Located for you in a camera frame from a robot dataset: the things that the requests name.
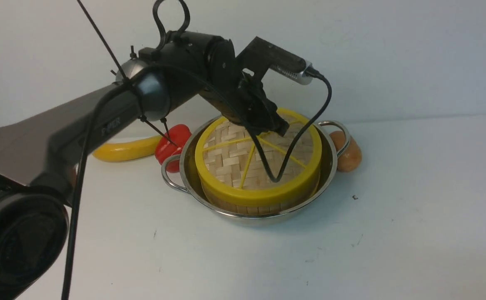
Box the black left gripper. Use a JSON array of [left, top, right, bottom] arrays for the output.
[[199, 39, 289, 136]]

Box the woven bamboo steamer lid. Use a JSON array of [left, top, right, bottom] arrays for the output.
[[194, 117, 324, 188]]

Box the bamboo steamer basket yellow rim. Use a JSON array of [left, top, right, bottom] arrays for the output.
[[202, 178, 319, 216]]

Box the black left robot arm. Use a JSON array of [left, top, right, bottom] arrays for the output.
[[0, 32, 306, 300]]

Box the stainless steel pot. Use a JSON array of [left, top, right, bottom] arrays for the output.
[[161, 116, 351, 227]]

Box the red bell pepper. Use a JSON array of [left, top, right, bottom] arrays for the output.
[[155, 124, 192, 165]]

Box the yellow banana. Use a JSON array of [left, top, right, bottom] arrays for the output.
[[92, 135, 162, 162]]

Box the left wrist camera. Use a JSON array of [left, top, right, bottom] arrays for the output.
[[236, 37, 312, 85]]

